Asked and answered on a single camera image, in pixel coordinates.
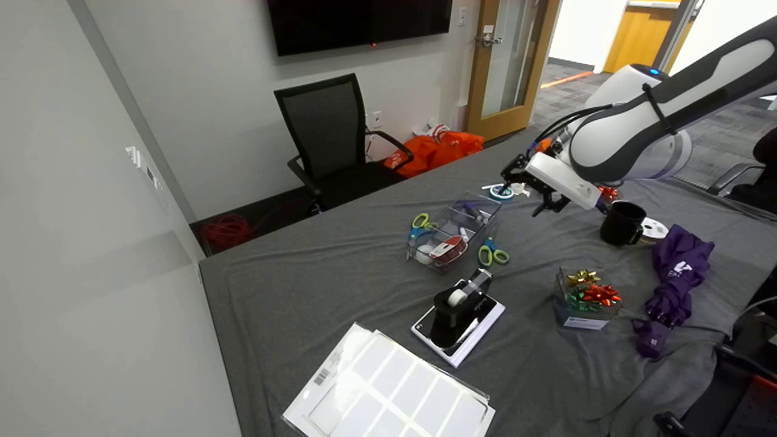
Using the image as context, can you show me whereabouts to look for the red coiled floor item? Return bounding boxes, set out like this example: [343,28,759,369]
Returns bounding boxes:
[200,212,260,256]

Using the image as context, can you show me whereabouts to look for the red plaid tape roll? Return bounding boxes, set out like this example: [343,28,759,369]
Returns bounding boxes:
[414,236,470,264]

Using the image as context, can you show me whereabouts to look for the person in dark clothes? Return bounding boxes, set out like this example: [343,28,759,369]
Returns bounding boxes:
[726,125,777,214]

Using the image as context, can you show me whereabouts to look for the wooden door with glass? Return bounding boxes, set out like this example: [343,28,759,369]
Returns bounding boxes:
[463,0,564,143]

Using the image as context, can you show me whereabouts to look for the black mug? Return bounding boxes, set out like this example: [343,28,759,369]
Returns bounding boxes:
[598,199,650,248]

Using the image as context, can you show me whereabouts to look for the black mesh office chair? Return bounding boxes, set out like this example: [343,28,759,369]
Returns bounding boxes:
[271,71,414,214]

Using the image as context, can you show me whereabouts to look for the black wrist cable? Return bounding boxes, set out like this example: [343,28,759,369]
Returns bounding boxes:
[514,104,587,165]

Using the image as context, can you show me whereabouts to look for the cream ribbon spool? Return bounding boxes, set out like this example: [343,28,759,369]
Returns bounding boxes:
[641,217,669,244]

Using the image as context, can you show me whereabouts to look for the orange bag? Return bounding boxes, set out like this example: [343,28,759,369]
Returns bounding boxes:
[384,128,486,180]

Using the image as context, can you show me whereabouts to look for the clear box of gift bows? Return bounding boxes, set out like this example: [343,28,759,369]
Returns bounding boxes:
[553,264,627,335]

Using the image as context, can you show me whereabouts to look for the clear plastic marker tray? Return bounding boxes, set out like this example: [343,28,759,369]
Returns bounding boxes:
[405,196,503,272]

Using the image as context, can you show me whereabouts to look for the grey tablecloth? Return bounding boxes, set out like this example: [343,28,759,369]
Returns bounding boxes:
[197,125,777,437]

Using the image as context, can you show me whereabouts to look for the silver metal post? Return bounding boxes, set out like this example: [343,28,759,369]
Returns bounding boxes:
[650,0,703,76]

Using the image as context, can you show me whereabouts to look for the purple cloth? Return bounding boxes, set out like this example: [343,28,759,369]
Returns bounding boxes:
[632,223,717,361]

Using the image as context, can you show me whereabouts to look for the white wall thermostat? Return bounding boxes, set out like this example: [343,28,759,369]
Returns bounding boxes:
[124,143,159,189]

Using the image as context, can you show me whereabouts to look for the orange crumpled cloth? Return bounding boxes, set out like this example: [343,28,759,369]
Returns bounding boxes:
[533,134,564,157]

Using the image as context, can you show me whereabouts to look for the white label sheets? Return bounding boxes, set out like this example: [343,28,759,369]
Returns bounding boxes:
[278,320,497,437]

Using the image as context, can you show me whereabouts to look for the green blue handled scissors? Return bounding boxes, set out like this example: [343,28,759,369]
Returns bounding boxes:
[405,212,439,245]
[474,236,513,272]

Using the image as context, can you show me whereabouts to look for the black wall television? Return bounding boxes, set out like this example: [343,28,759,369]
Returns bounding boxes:
[264,0,453,58]

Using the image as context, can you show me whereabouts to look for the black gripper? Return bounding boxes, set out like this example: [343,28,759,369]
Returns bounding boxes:
[530,188,571,219]

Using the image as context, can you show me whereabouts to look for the yellow wooden door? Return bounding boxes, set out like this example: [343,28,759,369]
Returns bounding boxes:
[601,2,688,78]

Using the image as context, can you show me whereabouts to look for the black and white flat box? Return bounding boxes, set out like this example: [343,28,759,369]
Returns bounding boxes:
[407,292,508,369]

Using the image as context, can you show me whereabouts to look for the black tape dispenser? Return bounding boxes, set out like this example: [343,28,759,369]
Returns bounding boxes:
[425,267,495,349]

